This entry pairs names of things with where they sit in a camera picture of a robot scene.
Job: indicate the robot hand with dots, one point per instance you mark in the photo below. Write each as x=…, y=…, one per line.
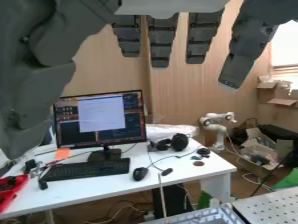
x=40, y=50

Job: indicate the black computer monitor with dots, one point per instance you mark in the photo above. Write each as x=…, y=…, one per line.
x=101, y=116

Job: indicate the orange sticky note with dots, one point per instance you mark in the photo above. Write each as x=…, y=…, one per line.
x=61, y=153

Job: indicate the black keyboard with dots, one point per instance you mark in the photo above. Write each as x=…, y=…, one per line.
x=86, y=169

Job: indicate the red tray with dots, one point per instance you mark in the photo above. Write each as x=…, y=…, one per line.
x=17, y=182
x=5, y=200

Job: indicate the small black device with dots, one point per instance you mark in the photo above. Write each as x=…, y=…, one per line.
x=42, y=184

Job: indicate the black headphones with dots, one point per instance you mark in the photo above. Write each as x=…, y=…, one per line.
x=179, y=141

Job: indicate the black computer mouse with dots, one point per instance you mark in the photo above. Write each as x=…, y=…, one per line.
x=139, y=173

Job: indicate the small white jointed device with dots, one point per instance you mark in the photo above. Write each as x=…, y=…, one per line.
x=217, y=120

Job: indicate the white desk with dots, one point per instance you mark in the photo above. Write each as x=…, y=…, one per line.
x=186, y=173

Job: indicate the cardboard box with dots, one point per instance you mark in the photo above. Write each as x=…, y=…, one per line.
x=254, y=146

